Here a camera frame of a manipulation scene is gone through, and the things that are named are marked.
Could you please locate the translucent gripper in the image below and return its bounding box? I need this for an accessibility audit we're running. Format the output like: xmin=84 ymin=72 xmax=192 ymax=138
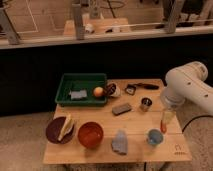
xmin=160 ymin=105 xmax=176 ymax=133

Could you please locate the dark purple grapes bunch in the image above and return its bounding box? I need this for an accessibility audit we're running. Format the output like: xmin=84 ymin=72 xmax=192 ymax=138
xmin=105 ymin=83 xmax=116 ymax=96

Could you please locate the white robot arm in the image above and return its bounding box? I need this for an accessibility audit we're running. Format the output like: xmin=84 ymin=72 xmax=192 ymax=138
xmin=160 ymin=61 xmax=213 ymax=133

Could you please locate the orange-red bowl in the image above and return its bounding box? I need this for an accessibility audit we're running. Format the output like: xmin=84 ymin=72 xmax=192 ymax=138
xmin=78 ymin=122 xmax=104 ymax=149

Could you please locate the purple bowl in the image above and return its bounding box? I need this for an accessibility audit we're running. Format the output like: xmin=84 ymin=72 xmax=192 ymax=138
xmin=46 ymin=117 xmax=75 ymax=144

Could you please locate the light blue mug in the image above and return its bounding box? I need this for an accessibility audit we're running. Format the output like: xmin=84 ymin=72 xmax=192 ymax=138
xmin=147 ymin=129 xmax=164 ymax=146

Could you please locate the dark metal cup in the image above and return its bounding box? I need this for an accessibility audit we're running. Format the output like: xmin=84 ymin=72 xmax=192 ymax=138
xmin=140 ymin=97 xmax=152 ymax=112

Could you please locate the wooden folding table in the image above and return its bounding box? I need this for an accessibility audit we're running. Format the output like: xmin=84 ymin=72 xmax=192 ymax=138
xmin=43 ymin=79 xmax=191 ymax=164

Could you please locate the grey rectangular block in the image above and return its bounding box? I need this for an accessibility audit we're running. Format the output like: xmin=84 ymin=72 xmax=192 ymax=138
xmin=112 ymin=103 xmax=132 ymax=116

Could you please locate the blue crumpled cloth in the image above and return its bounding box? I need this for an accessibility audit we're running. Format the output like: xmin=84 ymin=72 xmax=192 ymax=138
xmin=111 ymin=130 xmax=128 ymax=155

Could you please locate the white cup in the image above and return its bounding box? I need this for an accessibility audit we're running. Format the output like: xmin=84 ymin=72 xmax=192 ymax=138
xmin=106 ymin=83 xmax=121 ymax=97

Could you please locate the orange fruit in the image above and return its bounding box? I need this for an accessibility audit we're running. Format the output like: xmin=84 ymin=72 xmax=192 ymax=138
xmin=93 ymin=87 xmax=104 ymax=98

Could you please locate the grey-blue sponge in tray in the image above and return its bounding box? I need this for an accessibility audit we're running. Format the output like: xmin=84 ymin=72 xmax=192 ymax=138
xmin=69 ymin=90 xmax=87 ymax=100

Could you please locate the green plastic tray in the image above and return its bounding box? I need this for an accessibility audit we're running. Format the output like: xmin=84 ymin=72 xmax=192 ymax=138
xmin=55 ymin=73 xmax=107 ymax=107

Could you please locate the yellow banana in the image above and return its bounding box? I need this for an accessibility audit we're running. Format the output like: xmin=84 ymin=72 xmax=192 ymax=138
xmin=58 ymin=115 xmax=73 ymax=141

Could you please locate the wooden background table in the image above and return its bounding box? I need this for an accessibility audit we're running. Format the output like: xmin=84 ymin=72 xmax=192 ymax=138
xmin=63 ymin=18 xmax=131 ymax=36

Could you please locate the black cable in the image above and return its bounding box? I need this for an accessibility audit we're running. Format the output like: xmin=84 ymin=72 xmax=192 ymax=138
xmin=181 ymin=114 xmax=213 ymax=133

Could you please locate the black handled tool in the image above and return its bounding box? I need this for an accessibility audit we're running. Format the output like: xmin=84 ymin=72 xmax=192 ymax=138
xmin=133 ymin=83 xmax=159 ymax=90

